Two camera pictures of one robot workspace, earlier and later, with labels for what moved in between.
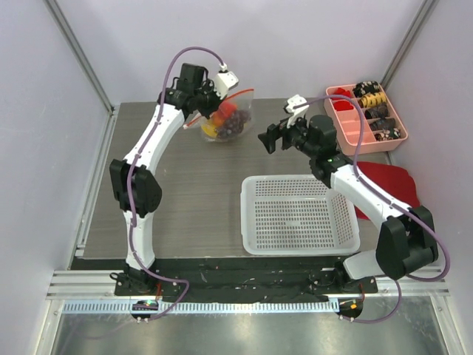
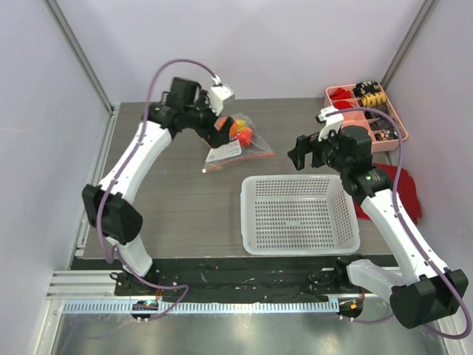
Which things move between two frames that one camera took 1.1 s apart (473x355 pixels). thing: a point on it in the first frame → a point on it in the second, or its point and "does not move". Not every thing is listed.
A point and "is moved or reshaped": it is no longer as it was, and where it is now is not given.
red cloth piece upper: (339, 91) does not move
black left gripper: (209, 86) → (213, 136)
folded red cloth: (395, 180) does not move
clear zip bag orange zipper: (228, 120) is moved or reshaped
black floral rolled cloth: (363, 87) does not move
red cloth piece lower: (343, 105) does not move
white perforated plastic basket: (295, 215) does not move
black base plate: (243, 280) does not move
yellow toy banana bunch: (210, 129) is moved or reshaped
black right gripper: (282, 132) → (315, 150)
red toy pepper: (226, 109) → (244, 137)
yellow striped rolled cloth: (372, 99) does not move
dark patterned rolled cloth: (383, 124) does not move
